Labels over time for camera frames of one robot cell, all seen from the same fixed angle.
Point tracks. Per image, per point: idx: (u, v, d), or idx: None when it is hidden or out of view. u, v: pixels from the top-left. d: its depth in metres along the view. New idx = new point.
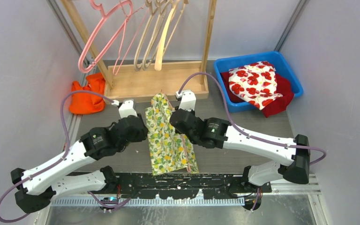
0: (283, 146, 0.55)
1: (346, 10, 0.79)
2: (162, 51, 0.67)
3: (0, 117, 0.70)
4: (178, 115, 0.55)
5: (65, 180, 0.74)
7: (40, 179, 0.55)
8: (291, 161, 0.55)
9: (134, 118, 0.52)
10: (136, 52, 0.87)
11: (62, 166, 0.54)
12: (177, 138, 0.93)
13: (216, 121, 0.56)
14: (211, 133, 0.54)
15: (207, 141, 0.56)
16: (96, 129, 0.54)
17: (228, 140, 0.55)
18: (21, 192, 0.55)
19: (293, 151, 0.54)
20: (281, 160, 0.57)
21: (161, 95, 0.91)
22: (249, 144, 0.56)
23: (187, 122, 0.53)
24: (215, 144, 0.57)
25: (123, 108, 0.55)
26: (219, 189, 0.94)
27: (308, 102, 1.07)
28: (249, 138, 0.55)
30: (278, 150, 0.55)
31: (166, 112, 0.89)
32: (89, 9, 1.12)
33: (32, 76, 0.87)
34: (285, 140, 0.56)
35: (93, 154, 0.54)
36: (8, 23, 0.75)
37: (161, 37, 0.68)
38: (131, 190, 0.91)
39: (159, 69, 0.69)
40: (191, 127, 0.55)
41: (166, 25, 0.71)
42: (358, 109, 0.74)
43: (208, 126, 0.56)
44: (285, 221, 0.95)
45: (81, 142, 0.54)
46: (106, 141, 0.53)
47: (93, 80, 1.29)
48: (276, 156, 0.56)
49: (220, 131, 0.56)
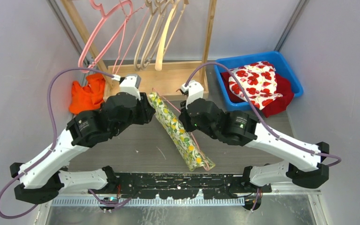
0: (310, 153, 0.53)
1: (346, 10, 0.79)
2: (163, 51, 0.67)
3: None
4: (200, 106, 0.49)
5: (72, 175, 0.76)
7: (33, 173, 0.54)
8: (313, 168, 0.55)
9: (123, 97, 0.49)
10: (136, 52, 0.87)
11: (52, 158, 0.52)
12: (183, 137, 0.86)
13: (243, 116, 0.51)
14: (237, 128, 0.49)
15: (231, 137, 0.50)
16: (82, 115, 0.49)
17: (257, 139, 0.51)
18: (18, 188, 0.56)
19: (318, 159, 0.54)
20: (301, 166, 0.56)
21: (153, 94, 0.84)
22: (277, 146, 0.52)
23: (211, 114, 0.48)
24: (240, 141, 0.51)
25: (124, 83, 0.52)
26: (218, 189, 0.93)
27: (308, 102, 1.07)
28: (279, 140, 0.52)
30: (305, 156, 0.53)
31: (163, 111, 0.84)
32: (90, 9, 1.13)
33: (32, 76, 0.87)
34: (311, 147, 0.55)
35: (82, 141, 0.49)
36: (9, 24, 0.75)
37: (161, 37, 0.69)
38: (131, 190, 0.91)
39: (158, 69, 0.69)
40: (214, 119, 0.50)
41: (166, 25, 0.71)
42: (357, 109, 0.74)
43: (235, 121, 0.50)
44: (285, 221, 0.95)
45: (68, 131, 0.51)
46: (94, 127, 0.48)
47: (93, 80, 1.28)
48: (300, 161, 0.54)
49: (247, 126, 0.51)
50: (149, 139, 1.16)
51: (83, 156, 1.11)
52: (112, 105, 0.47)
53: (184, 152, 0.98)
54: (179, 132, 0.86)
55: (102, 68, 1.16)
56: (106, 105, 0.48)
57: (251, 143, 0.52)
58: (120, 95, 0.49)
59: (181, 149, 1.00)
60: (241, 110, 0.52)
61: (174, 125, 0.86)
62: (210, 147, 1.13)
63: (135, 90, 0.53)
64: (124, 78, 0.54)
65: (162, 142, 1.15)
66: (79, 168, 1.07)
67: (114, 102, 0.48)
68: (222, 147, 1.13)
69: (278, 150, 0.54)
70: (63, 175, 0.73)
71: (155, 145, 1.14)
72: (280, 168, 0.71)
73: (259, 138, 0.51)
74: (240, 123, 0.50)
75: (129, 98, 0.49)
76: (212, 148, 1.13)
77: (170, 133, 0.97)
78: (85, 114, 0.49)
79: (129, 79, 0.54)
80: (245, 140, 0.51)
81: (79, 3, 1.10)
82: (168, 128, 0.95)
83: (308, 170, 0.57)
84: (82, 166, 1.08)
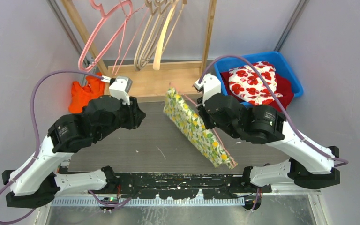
0: (326, 157, 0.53)
1: (346, 10, 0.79)
2: (161, 51, 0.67)
3: (0, 117, 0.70)
4: (220, 101, 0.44)
5: (68, 177, 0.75)
7: (20, 181, 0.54)
8: (326, 172, 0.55)
9: (103, 101, 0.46)
10: (136, 52, 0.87)
11: (36, 165, 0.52)
12: (206, 133, 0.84)
13: (272, 111, 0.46)
14: (265, 125, 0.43)
15: (258, 135, 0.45)
16: (61, 121, 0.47)
17: (283, 139, 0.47)
18: (9, 195, 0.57)
19: (331, 163, 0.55)
20: (312, 168, 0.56)
21: (172, 91, 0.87)
22: (302, 148, 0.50)
23: (232, 110, 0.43)
24: (267, 139, 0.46)
25: (113, 86, 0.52)
26: (218, 189, 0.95)
27: (309, 102, 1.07)
28: (303, 142, 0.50)
30: (322, 160, 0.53)
31: (183, 108, 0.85)
32: (90, 9, 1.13)
33: (32, 76, 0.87)
34: (326, 150, 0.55)
35: (63, 147, 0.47)
36: (9, 24, 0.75)
37: (161, 38, 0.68)
38: (131, 190, 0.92)
39: (157, 68, 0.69)
40: (236, 116, 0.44)
41: (166, 25, 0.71)
42: (358, 109, 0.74)
43: (264, 117, 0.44)
44: (286, 221, 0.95)
45: (49, 138, 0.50)
46: (75, 132, 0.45)
47: (93, 80, 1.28)
48: (316, 164, 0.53)
49: (275, 124, 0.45)
50: (149, 139, 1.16)
51: (84, 156, 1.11)
52: (92, 110, 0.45)
53: (206, 150, 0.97)
54: (202, 128, 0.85)
55: (102, 68, 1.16)
56: (87, 109, 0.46)
57: (275, 142, 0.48)
58: (100, 100, 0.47)
59: (202, 147, 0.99)
60: (268, 105, 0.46)
61: (196, 120, 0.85)
62: None
63: (124, 94, 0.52)
64: (116, 80, 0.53)
65: (162, 142, 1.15)
66: (79, 168, 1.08)
67: (95, 107, 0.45)
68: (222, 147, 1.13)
69: (300, 152, 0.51)
70: (60, 178, 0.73)
71: (155, 145, 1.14)
72: (281, 169, 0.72)
73: (287, 139, 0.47)
74: (269, 120, 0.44)
75: (110, 102, 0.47)
76: None
77: (190, 130, 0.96)
78: (64, 119, 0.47)
79: (120, 82, 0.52)
80: (273, 138, 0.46)
81: (79, 3, 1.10)
82: (188, 125, 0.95)
83: (319, 173, 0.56)
84: (82, 166, 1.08)
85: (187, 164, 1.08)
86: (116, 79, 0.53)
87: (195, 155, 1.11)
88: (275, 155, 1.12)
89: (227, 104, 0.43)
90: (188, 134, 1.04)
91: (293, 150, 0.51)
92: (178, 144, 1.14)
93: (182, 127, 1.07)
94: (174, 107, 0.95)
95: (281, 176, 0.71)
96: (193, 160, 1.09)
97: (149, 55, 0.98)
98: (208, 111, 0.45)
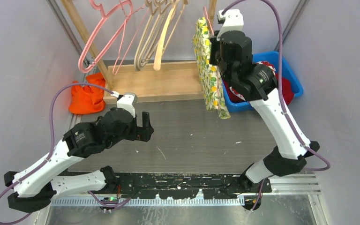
0: (300, 142, 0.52)
1: (346, 10, 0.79)
2: (161, 51, 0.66)
3: (0, 117, 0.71)
4: (237, 38, 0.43)
5: (65, 180, 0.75)
7: (28, 182, 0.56)
8: (294, 157, 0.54)
9: (120, 112, 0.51)
10: (136, 52, 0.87)
11: (47, 168, 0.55)
12: (211, 75, 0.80)
13: (268, 73, 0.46)
14: (255, 80, 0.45)
15: (244, 85, 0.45)
16: (78, 127, 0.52)
17: (266, 102, 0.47)
18: (12, 196, 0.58)
19: (302, 152, 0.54)
20: (283, 149, 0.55)
21: (203, 21, 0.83)
22: (279, 119, 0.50)
23: (242, 52, 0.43)
24: (249, 96, 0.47)
25: (122, 101, 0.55)
26: (218, 189, 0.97)
27: (308, 102, 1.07)
28: (283, 115, 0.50)
30: (294, 142, 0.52)
31: (205, 43, 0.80)
32: (90, 9, 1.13)
33: (32, 76, 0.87)
34: (303, 138, 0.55)
35: (77, 153, 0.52)
36: (10, 24, 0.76)
37: (161, 38, 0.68)
38: (131, 190, 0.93)
39: (158, 69, 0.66)
40: (241, 60, 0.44)
41: (166, 25, 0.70)
42: (358, 109, 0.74)
43: (258, 73, 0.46)
44: (286, 221, 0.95)
45: (63, 141, 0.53)
46: (91, 138, 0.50)
47: (93, 80, 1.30)
48: (286, 144, 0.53)
49: (265, 85, 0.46)
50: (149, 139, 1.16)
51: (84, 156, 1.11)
52: (109, 119, 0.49)
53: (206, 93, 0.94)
54: (210, 69, 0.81)
55: (102, 68, 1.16)
56: (104, 117, 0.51)
57: (257, 102, 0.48)
58: (117, 110, 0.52)
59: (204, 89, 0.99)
60: (268, 67, 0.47)
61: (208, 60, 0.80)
62: (211, 147, 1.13)
63: (132, 110, 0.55)
64: (123, 96, 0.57)
65: (162, 142, 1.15)
66: (79, 168, 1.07)
67: (112, 116, 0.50)
68: (222, 147, 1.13)
69: (276, 125, 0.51)
70: (56, 181, 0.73)
71: (155, 145, 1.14)
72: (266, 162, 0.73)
73: (269, 103, 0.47)
74: (262, 78, 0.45)
75: (125, 114, 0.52)
76: (213, 148, 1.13)
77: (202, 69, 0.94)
78: (81, 126, 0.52)
79: (128, 97, 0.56)
80: (256, 96, 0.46)
81: (79, 3, 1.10)
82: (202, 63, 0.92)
83: (287, 157, 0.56)
84: (82, 166, 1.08)
85: (187, 164, 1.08)
86: (124, 95, 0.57)
87: (195, 155, 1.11)
88: None
89: (242, 42, 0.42)
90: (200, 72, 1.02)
91: (270, 120, 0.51)
92: (179, 144, 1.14)
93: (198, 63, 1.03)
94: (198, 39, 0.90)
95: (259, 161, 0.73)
96: (193, 160, 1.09)
97: (149, 55, 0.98)
98: (221, 41, 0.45)
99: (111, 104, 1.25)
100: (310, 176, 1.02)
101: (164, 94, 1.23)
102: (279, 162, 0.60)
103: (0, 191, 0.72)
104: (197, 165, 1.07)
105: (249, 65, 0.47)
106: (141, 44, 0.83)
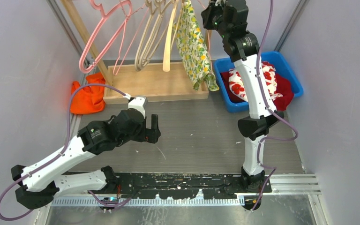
0: (265, 104, 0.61)
1: (346, 11, 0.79)
2: (169, 53, 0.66)
3: None
4: (237, 4, 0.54)
5: (68, 178, 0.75)
7: (39, 176, 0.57)
8: (257, 116, 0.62)
9: (132, 112, 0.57)
10: (137, 52, 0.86)
11: (61, 161, 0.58)
12: (199, 46, 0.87)
13: (253, 41, 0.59)
14: (239, 43, 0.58)
15: (230, 45, 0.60)
16: (93, 125, 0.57)
17: (244, 62, 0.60)
18: (21, 189, 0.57)
19: (267, 113, 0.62)
20: (251, 109, 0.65)
21: (188, 3, 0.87)
22: (252, 80, 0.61)
23: (236, 17, 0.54)
24: (232, 55, 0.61)
25: (133, 103, 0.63)
26: (218, 189, 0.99)
27: (308, 102, 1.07)
28: (256, 78, 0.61)
30: (259, 103, 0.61)
31: (191, 20, 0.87)
32: (90, 9, 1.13)
33: (32, 76, 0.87)
34: (272, 104, 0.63)
35: (92, 148, 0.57)
36: (9, 24, 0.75)
37: (166, 39, 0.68)
38: (131, 190, 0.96)
39: (167, 70, 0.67)
40: (235, 24, 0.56)
41: (169, 26, 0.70)
42: (358, 109, 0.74)
43: (243, 38, 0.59)
44: (286, 221, 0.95)
45: (78, 138, 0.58)
46: (105, 136, 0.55)
47: (93, 80, 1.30)
48: (254, 104, 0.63)
49: (247, 48, 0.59)
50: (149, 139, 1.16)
51: None
52: (124, 117, 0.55)
53: (193, 67, 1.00)
54: (198, 41, 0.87)
55: (102, 68, 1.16)
56: (118, 117, 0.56)
57: (238, 62, 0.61)
58: (129, 110, 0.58)
59: (190, 64, 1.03)
60: (255, 36, 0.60)
61: (195, 33, 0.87)
62: (211, 147, 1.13)
63: (141, 109, 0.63)
64: (135, 98, 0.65)
65: (163, 142, 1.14)
66: (80, 168, 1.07)
67: (125, 116, 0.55)
68: (223, 147, 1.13)
69: (249, 84, 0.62)
70: (59, 178, 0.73)
71: (155, 145, 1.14)
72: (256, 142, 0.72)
73: (246, 63, 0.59)
74: (245, 42, 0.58)
75: (137, 113, 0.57)
76: (213, 148, 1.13)
77: (188, 45, 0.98)
78: (95, 124, 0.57)
79: (139, 100, 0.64)
80: (237, 56, 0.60)
81: (79, 3, 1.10)
82: (188, 40, 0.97)
83: (253, 117, 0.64)
84: (82, 167, 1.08)
85: (187, 164, 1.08)
86: (136, 98, 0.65)
87: (195, 154, 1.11)
88: (275, 155, 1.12)
89: (239, 9, 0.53)
90: (184, 52, 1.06)
91: (245, 79, 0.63)
92: (178, 144, 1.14)
93: (183, 45, 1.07)
94: (184, 20, 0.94)
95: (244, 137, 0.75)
96: (193, 160, 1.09)
97: (149, 55, 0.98)
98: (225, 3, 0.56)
99: (111, 103, 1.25)
100: (310, 176, 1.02)
101: (168, 94, 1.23)
102: (246, 122, 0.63)
103: (1, 190, 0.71)
104: (197, 165, 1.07)
105: (241, 30, 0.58)
106: (142, 43, 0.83)
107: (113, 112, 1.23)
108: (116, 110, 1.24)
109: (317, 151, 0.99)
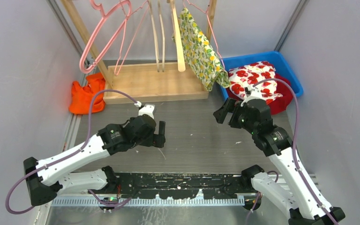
0: (317, 201, 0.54)
1: (347, 10, 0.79)
2: (182, 53, 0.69)
3: (0, 116, 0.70)
4: (259, 105, 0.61)
5: (71, 176, 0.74)
7: (56, 168, 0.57)
8: (311, 218, 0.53)
9: (146, 118, 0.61)
10: (156, 55, 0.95)
11: (79, 157, 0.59)
12: (206, 48, 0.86)
13: (283, 134, 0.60)
14: (270, 138, 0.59)
15: (261, 141, 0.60)
16: (113, 126, 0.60)
17: (280, 157, 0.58)
18: (36, 181, 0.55)
19: (322, 213, 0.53)
20: (303, 211, 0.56)
21: (185, 11, 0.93)
22: (293, 175, 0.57)
23: (261, 114, 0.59)
24: (266, 150, 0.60)
25: (144, 110, 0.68)
26: (218, 189, 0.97)
27: (308, 102, 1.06)
28: (297, 172, 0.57)
30: (309, 200, 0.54)
31: (192, 26, 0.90)
32: (90, 9, 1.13)
33: (32, 76, 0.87)
34: (324, 201, 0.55)
35: (110, 148, 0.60)
36: (9, 25, 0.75)
37: (176, 43, 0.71)
38: (131, 190, 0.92)
39: (183, 69, 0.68)
40: (260, 121, 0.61)
41: (176, 29, 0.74)
42: (359, 109, 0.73)
43: (273, 132, 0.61)
44: (285, 221, 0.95)
45: (98, 136, 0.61)
46: (122, 137, 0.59)
47: (93, 80, 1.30)
48: (302, 202, 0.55)
49: (280, 143, 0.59)
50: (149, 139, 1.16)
51: None
52: (140, 122, 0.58)
53: (203, 69, 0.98)
54: (203, 43, 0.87)
55: (102, 68, 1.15)
56: (134, 121, 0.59)
57: (273, 158, 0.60)
58: (143, 116, 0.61)
59: (199, 67, 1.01)
60: (284, 130, 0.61)
61: (199, 37, 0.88)
62: (211, 147, 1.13)
63: (151, 115, 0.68)
64: (144, 106, 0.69)
65: None
66: (79, 168, 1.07)
67: (142, 120, 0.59)
68: (223, 147, 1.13)
69: (291, 180, 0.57)
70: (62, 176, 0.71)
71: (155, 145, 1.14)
72: (287, 200, 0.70)
73: (281, 157, 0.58)
74: (276, 137, 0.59)
75: (149, 119, 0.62)
76: (213, 148, 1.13)
77: (193, 50, 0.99)
78: (114, 127, 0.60)
79: (149, 107, 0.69)
80: (270, 151, 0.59)
81: (79, 3, 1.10)
82: (192, 45, 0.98)
83: (306, 217, 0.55)
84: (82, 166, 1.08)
85: (187, 164, 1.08)
86: (145, 105, 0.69)
87: (195, 155, 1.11)
88: None
89: (261, 108, 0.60)
90: (190, 57, 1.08)
91: (286, 175, 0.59)
92: (178, 144, 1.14)
93: (186, 51, 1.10)
94: (184, 27, 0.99)
95: (283, 204, 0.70)
96: (193, 160, 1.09)
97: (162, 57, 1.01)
98: (248, 104, 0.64)
99: (111, 103, 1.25)
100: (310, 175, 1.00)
101: (177, 94, 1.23)
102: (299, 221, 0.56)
103: (1, 191, 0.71)
104: (197, 165, 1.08)
105: (268, 126, 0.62)
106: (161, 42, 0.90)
107: (114, 112, 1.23)
108: (116, 110, 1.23)
109: (316, 151, 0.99)
